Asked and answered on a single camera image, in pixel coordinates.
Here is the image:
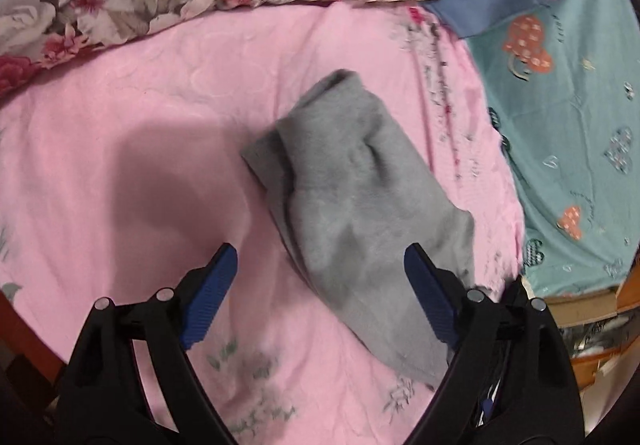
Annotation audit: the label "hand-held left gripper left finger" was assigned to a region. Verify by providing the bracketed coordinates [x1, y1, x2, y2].
[54, 242, 239, 445]

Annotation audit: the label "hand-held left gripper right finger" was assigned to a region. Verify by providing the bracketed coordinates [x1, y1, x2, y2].
[403, 242, 586, 445]

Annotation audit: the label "wooden display cabinet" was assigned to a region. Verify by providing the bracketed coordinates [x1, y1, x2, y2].
[542, 270, 640, 392]

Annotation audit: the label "grey pants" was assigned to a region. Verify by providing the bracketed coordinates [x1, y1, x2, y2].
[241, 69, 476, 389]

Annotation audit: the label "teal heart print cloth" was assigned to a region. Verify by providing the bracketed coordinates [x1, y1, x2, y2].
[462, 0, 640, 299]

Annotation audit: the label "pink floral bedsheet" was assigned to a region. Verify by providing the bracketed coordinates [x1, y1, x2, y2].
[0, 2, 527, 445]

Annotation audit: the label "wooden bed frame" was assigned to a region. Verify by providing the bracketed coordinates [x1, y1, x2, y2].
[0, 295, 67, 427]

